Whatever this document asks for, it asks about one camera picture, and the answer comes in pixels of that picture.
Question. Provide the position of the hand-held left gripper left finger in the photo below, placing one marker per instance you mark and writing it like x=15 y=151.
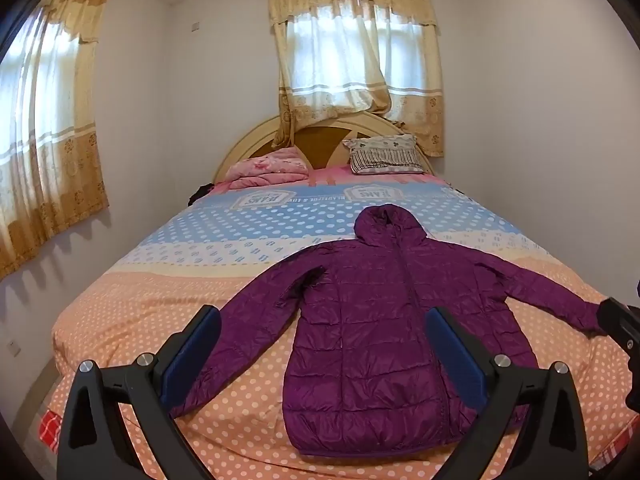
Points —
x=192 y=355

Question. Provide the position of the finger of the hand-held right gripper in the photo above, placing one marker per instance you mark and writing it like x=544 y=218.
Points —
x=617 y=317

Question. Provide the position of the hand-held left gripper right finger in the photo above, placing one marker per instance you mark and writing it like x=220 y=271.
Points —
x=457 y=355

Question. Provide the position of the purple hooded puffer jacket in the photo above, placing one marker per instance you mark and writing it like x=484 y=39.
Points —
x=370 y=310

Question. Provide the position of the bed with polka dot sheet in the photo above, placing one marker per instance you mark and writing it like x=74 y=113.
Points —
x=140 y=320

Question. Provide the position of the red plaid cloth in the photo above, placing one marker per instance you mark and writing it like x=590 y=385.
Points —
x=51 y=429
x=607 y=455

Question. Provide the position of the folded pink blanket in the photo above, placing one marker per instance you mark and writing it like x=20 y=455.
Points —
x=265 y=170

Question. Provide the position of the striped floral pillow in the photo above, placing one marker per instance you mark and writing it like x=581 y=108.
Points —
x=385 y=155

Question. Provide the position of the cream arched wooden headboard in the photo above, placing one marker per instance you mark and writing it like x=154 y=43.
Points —
x=320 y=142

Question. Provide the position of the beige side window curtain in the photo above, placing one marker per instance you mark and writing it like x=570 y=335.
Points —
x=50 y=135

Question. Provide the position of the wide beige window curtain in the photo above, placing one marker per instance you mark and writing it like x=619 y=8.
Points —
x=350 y=60

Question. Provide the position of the white wall outlet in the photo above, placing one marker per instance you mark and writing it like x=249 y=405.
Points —
x=12 y=346

